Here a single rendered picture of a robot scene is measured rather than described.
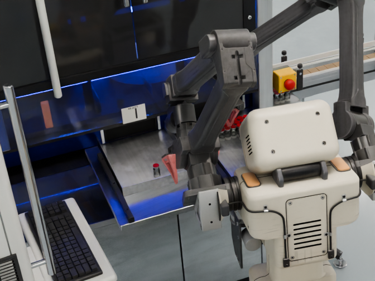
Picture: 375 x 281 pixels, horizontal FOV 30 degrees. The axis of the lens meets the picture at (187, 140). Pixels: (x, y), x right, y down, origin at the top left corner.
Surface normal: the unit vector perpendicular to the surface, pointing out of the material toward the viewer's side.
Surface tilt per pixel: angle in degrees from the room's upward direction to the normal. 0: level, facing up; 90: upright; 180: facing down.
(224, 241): 90
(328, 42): 0
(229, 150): 0
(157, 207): 0
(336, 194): 82
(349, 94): 49
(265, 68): 90
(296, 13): 64
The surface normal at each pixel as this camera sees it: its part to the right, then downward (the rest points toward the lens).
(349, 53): -0.71, -0.09
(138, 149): -0.07, -0.84
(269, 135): 0.09, -0.19
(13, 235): 0.42, 0.46
